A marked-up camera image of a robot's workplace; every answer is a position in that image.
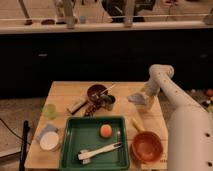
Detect wooden chopstick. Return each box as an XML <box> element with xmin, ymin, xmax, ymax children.
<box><xmin>99</xmin><ymin>84</ymin><xmax>116</xmax><ymax>95</ymax></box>

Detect orange fruit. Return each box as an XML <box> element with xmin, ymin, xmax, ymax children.
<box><xmin>100</xmin><ymin>124</ymin><xmax>112</xmax><ymax>138</ymax></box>

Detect yellow-green cup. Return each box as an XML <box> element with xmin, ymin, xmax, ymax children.
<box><xmin>42</xmin><ymin>104</ymin><xmax>57</xmax><ymax>119</ymax></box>

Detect brown patterned item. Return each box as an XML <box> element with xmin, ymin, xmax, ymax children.
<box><xmin>84</xmin><ymin>104</ymin><xmax>99</xmax><ymax>116</ymax></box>

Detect dark green cup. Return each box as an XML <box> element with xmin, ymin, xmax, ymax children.
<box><xmin>102</xmin><ymin>95</ymin><xmax>116</xmax><ymax>111</ymax></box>

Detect white spatula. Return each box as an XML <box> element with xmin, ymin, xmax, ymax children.
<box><xmin>78</xmin><ymin>142</ymin><xmax>122</xmax><ymax>160</ymax></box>

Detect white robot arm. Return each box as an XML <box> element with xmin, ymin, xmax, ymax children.
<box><xmin>144</xmin><ymin>64</ymin><xmax>213</xmax><ymax>171</ymax></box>

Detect red-orange bowl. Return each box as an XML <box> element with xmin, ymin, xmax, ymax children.
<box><xmin>131</xmin><ymin>131</ymin><xmax>163</xmax><ymax>164</ymax></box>

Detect dark brown bowl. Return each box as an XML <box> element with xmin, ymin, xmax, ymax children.
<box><xmin>87</xmin><ymin>84</ymin><xmax>106</xmax><ymax>102</ymax></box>

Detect white round container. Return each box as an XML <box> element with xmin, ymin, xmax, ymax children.
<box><xmin>40</xmin><ymin>132</ymin><xmax>60</xmax><ymax>151</ymax></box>

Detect green plastic tray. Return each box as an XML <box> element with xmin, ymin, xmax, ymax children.
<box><xmin>59</xmin><ymin>116</ymin><xmax>130</xmax><ymax>171</ymax></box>

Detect grey-blue towel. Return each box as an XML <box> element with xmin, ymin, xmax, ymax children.
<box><xmin>127</xmin><ymin>93</ymin><xmax>145</xmax><ymax>105</ymax></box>

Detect wooden block tool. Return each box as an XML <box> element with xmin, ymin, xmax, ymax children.
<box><xmin>67</xmin><ymin>99</ymin><xmax>87</xmax><ymax>115</ymax></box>

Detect black stand pole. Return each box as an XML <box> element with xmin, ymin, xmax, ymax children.
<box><xmin>19</xmin><ymin>120</ymin><xmax>30</xmax><ymax>171</ymax></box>

